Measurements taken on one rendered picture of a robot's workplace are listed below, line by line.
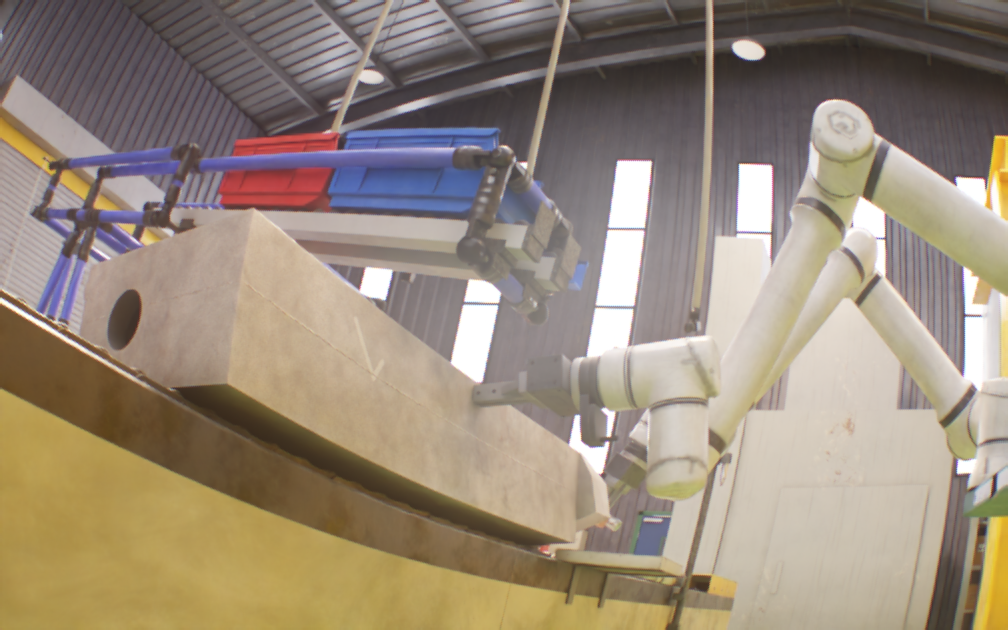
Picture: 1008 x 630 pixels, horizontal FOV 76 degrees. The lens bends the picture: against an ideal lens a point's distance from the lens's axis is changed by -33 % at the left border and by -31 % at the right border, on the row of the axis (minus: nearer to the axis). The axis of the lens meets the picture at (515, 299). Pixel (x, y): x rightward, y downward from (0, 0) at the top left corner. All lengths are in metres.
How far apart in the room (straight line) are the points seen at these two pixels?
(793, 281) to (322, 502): 0.80
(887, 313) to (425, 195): 1.23
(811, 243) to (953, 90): 12.25
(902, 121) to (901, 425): 6.77
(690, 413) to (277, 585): 0.60
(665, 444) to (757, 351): 0.26
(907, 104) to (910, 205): 11.95
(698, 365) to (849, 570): 6.01
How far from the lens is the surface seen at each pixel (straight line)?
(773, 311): 1.36
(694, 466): 1.15
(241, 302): 0.87
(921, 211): 1.33
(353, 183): 1.38
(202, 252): 0.95
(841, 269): 1.94
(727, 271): 7.92
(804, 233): 1.42
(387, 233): 1.30
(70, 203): 12.72
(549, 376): 1.21
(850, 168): 1.34
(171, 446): 0.79
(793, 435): 7.38
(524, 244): 1.18
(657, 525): 11.10
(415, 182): 1.30
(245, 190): 1.55
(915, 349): 2.09
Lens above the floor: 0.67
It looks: 20 degrees up
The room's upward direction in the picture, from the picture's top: 12 degrees clockwise
